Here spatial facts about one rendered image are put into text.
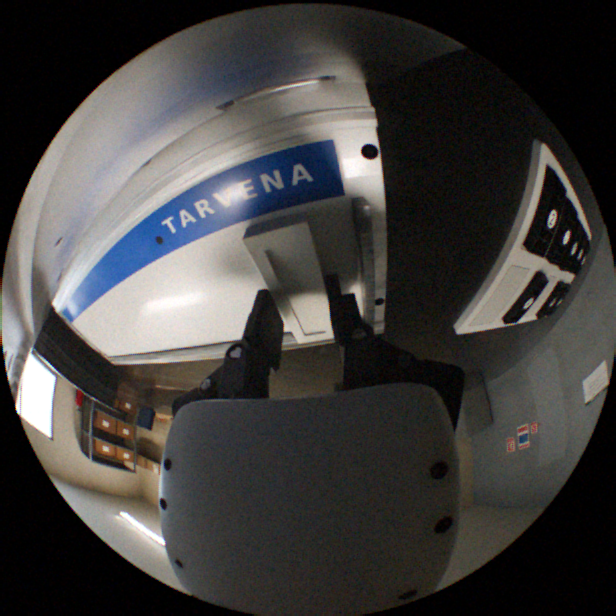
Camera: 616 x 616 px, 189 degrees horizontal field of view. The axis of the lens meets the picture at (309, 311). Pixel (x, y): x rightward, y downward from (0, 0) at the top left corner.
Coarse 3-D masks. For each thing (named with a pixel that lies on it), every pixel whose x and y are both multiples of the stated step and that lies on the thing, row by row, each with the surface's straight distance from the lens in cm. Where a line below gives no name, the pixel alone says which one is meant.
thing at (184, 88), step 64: (128, 64) 4; (192, 64) 4; (256, 64) 5; (320, 64) 6; (384, 64) 6; (64, 128) 5; (128, 128) 5; (192, 128) 8; (64, 192) 6; (64, 256) 15
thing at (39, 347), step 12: (48, 324) 71; (48, 336) 67; (60, 336) 69; (36, 348) 74; (48, 348) 67; (60, 348) 69; (72, 348) 72; (48, 360) 67; (60, 360) 70; (72, 360) 73; (84, 360) 76; (60, 372) 70; (72, 372) 73; (84, 372) 76; (96, 372) 80; (84, 384) 77; (96, 384) 81; (108, 384) 85; (96, 396) 81; (108, 396) 86
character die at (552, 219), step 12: (552, 180) 23; (552, 192) 23; (564, 192) 27; (540, 204) 23; (552, 204) 24; (540, 216) 23; (552, 216) 25; (540, 228) 23; (552, 228) 26; (528, 240) 23; (540, 240) 25; (540, 252) 26
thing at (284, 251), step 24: (288, 216) 10; (264, 240) 10; (288, 240) 10; (312, 240) 10; (264, 264) 11; (288, 264) 11; (312, 264) 11; (288, 288) 12; (312, 288) 12; (288, 312) 13; (312, 312) 14; (312, 336) 16
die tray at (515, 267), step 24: (552, 168) 25; (528, 192) 22; (528, 216) 22; (504, 264) 23; (528, 264) 28; (480, 288) 25; (504, 288) 27; (552, 288) 46; (480, 312) 28; (504, 312) 33; (528, 312) 43
